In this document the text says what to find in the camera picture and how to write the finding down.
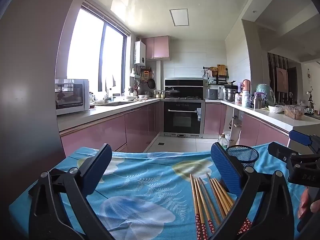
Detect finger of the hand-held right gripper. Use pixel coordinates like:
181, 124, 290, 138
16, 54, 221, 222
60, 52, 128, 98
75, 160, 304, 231
267, 142, 300, 167
289, 130, 320, 153

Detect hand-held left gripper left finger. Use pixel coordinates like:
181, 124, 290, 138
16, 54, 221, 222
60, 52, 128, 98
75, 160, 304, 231
28, 144, 113, 240

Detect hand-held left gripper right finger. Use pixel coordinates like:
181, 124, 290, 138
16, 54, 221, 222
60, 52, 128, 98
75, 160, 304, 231
211, 142, 295, 240

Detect black mesh utensil holder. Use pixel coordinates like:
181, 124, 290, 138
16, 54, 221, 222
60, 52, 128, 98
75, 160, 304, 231
226, 145, 259, 168

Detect bundle of wooden chopsticks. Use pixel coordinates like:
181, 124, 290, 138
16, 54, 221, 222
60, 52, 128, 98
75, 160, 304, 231
189, 172, 252, 240

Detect person's right hand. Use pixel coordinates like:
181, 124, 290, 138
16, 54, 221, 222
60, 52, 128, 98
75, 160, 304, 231
297, 187, 319, 220

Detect clear plastic food container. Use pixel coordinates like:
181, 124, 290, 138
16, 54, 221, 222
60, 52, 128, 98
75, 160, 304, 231
284, 105, 305, 120

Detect pink peninsula base cabinet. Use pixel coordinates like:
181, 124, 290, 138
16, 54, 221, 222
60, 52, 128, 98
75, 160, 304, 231
239, 112, 290, 148

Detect plastic oil bottle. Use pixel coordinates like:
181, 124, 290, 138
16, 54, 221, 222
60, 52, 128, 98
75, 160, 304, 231
217, 134, 228, 150

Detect white kitchen countertop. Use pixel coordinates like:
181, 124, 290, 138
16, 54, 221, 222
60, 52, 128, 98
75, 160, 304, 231
57, 97, 320, 130

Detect long pink base cabinet run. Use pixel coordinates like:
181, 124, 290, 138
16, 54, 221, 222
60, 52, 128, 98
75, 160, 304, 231
60, 100, 160, 157

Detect narrow pink base cabinet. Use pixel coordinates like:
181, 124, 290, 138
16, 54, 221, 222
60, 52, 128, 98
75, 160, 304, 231
204, 102, 227, 135

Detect blue floral tablecloth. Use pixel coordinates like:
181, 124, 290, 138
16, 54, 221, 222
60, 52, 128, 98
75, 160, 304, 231
9, 144, 302, 240

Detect steel thermos flask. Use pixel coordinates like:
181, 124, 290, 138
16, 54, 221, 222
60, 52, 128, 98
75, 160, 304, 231
253, 92, 263, 109

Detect black built-in oven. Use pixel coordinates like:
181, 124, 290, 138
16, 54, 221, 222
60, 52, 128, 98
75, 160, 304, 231
163, 99, 206, 138

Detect steel kitchen sink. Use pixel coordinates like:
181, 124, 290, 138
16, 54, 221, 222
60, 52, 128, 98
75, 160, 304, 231
102, 101, 133, 107

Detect pink thermos jug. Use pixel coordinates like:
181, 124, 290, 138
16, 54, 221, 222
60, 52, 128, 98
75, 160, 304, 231
241, 79, 251, 98

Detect steel steamer pot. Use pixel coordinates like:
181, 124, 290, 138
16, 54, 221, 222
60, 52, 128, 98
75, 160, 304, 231
224, 85, 238, 102

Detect white microwave oven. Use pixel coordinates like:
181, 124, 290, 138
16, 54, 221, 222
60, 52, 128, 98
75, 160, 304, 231
55, 79, 90, 116

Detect black range hood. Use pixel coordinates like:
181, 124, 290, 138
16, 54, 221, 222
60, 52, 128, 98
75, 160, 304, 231
164, 77, 207, 100

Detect black wok with glass lid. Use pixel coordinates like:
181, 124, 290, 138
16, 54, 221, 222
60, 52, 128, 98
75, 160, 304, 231
165, 87, 181, 98

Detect grey refrigerator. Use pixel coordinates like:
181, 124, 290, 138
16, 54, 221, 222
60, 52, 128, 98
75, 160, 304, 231
0, 0, 84, 195

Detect large kitchen window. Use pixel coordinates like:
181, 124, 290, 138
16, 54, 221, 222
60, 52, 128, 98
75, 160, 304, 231
66, 1, 132, 93

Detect white gas water heater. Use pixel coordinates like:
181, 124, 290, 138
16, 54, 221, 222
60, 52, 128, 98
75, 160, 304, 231
134, 41, 147, 65

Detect square ceiling light panel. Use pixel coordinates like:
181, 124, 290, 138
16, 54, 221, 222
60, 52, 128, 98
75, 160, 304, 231
169, 9, 190, 27

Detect framed wall picture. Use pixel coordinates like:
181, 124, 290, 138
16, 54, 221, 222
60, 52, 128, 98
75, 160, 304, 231
276, 67, 288, 93

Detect black wall storage rack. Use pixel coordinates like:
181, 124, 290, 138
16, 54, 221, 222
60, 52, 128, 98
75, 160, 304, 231
203, 65, 229, 85

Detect pink wall cabinet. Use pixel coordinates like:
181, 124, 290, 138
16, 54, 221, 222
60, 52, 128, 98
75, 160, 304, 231
142, 36, 170, 60

